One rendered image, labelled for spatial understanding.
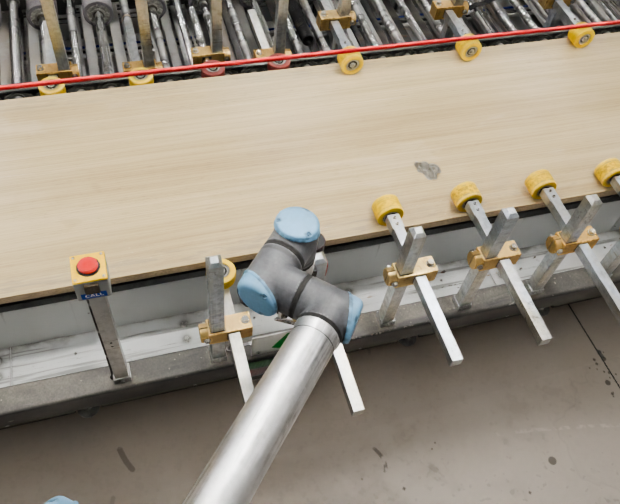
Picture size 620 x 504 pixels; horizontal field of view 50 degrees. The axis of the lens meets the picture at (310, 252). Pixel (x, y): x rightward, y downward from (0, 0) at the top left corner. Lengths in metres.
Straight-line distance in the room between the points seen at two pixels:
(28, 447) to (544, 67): 2.30
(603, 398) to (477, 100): 1.32
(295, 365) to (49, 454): 1.60
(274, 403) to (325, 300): 0.23
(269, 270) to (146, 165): 0.88
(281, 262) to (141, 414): 1.44
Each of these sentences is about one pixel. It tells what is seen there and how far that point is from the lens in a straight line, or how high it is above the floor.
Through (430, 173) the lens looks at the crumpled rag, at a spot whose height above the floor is 0.91.
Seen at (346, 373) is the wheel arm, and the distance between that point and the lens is 1.70.
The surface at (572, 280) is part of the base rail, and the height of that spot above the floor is 0.70.
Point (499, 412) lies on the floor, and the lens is 2.75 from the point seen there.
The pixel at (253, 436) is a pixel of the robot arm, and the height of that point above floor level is 1.40.
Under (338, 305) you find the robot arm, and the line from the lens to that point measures 1.20.
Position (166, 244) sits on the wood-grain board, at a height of 0.90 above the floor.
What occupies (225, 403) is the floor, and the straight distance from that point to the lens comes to 2.58.
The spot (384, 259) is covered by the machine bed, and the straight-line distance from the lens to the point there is 2.09.
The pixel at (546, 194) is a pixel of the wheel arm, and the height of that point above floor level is 0.96.
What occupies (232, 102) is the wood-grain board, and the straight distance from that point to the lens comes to 2.21.
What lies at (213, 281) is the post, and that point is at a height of 1.11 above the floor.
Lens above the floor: 2.38
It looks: 54 degrees down
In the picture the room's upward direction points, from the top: 9 degrees clockwise
